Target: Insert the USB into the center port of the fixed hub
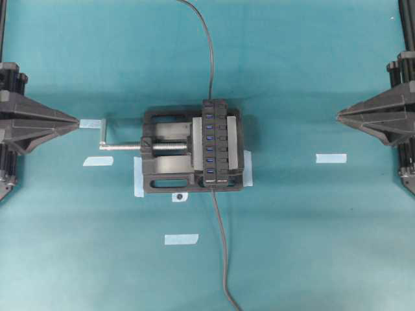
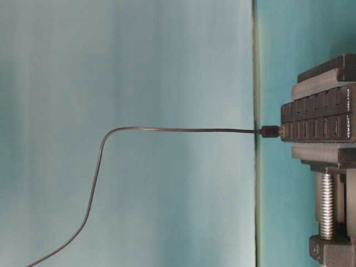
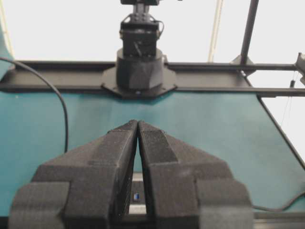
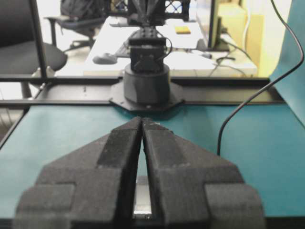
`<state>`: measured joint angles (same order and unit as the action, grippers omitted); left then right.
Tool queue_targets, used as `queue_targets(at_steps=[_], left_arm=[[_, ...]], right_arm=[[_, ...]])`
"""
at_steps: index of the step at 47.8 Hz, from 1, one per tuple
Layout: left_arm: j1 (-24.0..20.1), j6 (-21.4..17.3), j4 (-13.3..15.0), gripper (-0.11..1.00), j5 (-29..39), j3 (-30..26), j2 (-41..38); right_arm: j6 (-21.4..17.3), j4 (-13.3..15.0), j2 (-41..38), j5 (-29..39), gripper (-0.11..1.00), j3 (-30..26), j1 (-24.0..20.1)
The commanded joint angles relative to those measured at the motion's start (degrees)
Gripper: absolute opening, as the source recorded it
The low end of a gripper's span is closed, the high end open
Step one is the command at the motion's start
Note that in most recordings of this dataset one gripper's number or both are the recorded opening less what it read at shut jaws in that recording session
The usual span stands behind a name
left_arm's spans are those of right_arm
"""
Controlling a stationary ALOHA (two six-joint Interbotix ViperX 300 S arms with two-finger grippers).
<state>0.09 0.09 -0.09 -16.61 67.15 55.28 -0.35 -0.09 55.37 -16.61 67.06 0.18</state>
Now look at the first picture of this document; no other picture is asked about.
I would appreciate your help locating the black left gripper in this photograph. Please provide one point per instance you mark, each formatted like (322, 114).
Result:
(23, 137)

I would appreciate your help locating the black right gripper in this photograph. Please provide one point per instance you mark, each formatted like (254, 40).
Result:
(400, 71)

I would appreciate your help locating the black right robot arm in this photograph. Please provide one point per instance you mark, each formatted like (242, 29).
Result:
(389, 116)

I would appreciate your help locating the black multiport USB hub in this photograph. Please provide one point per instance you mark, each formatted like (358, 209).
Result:
(215, 143)

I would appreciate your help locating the blue tape near left gripper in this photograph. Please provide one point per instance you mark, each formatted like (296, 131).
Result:
(90, 124)

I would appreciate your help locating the blue tape right side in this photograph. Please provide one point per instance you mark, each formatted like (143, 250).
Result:
(331, 158)

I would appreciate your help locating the blue tape left of vise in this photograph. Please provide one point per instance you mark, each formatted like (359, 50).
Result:
(98, 161)

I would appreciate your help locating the blue tape under vise left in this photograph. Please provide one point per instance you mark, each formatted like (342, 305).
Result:
(138, 178)

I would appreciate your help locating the blue tape under vise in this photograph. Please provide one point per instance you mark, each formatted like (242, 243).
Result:
(247, 173)
(138, 178)

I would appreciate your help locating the black bench vise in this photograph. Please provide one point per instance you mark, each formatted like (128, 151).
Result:
(171, 151)

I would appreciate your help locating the blue tape under vise right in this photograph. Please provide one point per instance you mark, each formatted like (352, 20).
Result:
(247, 173)

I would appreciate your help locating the tape with black dot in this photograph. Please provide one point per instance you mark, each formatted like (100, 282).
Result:
(179, 197)

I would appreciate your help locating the blue tape bottom centre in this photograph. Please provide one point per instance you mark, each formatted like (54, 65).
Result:
(181, 239)

